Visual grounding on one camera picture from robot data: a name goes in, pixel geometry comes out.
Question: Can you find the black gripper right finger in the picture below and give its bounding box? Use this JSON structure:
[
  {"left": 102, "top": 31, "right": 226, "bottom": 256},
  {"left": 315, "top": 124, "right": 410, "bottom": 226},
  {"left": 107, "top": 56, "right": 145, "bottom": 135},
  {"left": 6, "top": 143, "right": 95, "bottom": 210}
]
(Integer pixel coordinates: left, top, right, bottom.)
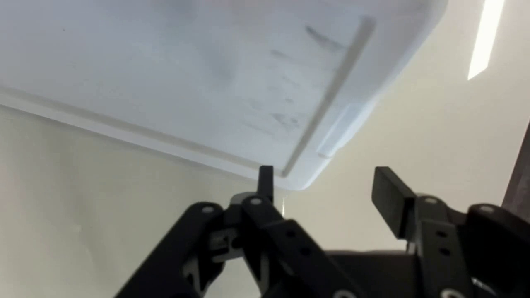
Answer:
[{"left": 372, "top": 165, "right": 530, "bottom": 298}]

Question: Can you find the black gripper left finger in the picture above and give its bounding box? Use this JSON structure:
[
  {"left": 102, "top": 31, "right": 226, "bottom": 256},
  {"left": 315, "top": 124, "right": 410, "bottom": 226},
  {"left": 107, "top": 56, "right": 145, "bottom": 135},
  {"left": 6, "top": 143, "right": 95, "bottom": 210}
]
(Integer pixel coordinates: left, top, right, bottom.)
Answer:
[{"left": 115, "top": 163, "right": 367, "bottom": 298}]

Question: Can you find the white bin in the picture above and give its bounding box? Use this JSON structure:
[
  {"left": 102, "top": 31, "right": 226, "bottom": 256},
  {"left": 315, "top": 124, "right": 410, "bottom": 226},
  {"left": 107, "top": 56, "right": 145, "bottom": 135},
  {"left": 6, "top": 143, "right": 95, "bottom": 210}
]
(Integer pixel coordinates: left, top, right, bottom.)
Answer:
[{"left": 0, "top": 0, "right": 451, "bottom": 193}]

